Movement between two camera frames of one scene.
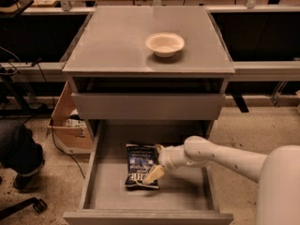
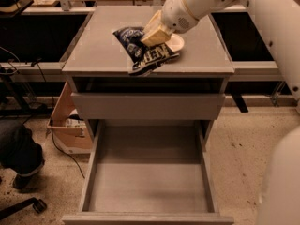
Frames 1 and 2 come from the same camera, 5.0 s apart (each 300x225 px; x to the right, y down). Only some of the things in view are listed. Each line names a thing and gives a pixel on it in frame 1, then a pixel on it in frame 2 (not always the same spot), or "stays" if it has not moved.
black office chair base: x=38 y=205 stays
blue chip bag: x=141 y=159 → x=146 y=57
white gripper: x=166 y=160 → x=176 y=13
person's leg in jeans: x=19 y=150 stays
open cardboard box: x=71 y=131 stays
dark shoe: x=21 y=182 stays
